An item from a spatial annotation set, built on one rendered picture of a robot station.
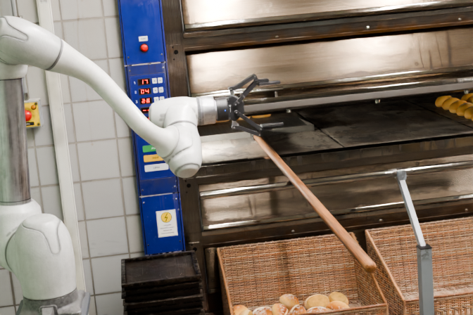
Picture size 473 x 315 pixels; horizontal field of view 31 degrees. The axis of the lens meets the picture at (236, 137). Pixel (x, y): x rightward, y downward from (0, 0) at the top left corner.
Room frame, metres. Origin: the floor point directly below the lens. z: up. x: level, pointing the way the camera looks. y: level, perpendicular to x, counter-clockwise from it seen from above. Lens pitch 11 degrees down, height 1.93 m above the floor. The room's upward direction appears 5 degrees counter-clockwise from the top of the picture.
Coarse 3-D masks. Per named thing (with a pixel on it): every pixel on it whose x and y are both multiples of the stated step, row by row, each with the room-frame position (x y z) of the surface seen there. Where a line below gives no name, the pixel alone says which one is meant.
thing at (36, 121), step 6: (30, 102) 3.12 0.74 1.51; (36, 102) 3.12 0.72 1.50; (30, 108) 3.12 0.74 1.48; (36, 108) 3.12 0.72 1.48; (36, 114) 3.12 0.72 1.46; (30, 120) 3.12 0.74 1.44; (36, 120) 3.12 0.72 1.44; (42, 120) 3.17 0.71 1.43; (30, 126) 3.12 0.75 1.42; (36, 126) 3.13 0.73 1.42; (42, 126) 3.14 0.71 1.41
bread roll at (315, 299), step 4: (312, 296) 3.17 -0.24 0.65; (316, 296) 3.17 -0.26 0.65; (320, 296) 3.17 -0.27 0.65; (324, 296) 3.17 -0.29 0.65; (308, 300) 3.16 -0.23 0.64; (312, 300) 3.16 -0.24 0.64; (316, 300) 3.16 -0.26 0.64; (320, 300) 3.16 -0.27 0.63; (324, 300) 3.16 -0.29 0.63; (328, 300) 3.16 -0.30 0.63; (308, 304) 3.15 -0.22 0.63; (312, 304) 3.15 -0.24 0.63; (316, 304) 3.15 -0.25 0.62; (320, 304) 3.15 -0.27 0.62; (324, 304) 3.15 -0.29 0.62; (308, 308) 3.15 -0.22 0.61
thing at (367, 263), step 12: (264, 144) 3.45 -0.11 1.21; (276, 156) 3.21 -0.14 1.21; (288, 168) 3.00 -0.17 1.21; (300, 180) 2.83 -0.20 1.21; (300, 192) 2.73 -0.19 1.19; (312, 204) 2.56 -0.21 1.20; (324, 216) 2.41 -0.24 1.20; (336, 228) 2.28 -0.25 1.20; (348, 240) 2.16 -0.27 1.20; (360, 252) 2.06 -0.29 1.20; (360, 264) 2.03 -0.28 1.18; (372, 264) 1.99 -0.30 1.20
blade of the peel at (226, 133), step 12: (264, 120) 4.13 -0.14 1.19; (276, 120) 4.10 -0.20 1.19; (288, 120) 4.08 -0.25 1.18; (300, 120) 4.05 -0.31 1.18; (204, 132) 3.95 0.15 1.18; (216, 132) 3.93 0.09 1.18; (228, 132) 3.90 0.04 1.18; (240, 132) 3.76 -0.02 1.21; (264, 132) 3.78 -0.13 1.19; (276, 132) 3.78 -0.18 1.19; (288, 132) 3.79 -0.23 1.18
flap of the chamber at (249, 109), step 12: (456, 84) 3.25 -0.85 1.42; (468, 84) 3.26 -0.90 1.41; (336, 96) 3.19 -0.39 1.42; (348, 96) 3.20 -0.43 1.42; (360, 96) 3.20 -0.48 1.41; (372, 96) 3.21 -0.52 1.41; (384, 96) 3.21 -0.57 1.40; (396, 96) 3.25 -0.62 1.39; (408, 96) 3.37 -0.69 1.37; (252, 108) 3.15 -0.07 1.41; (264, 108) 3.15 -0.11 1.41; (276, 108) 3.16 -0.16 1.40; (288, 108) 3.25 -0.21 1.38
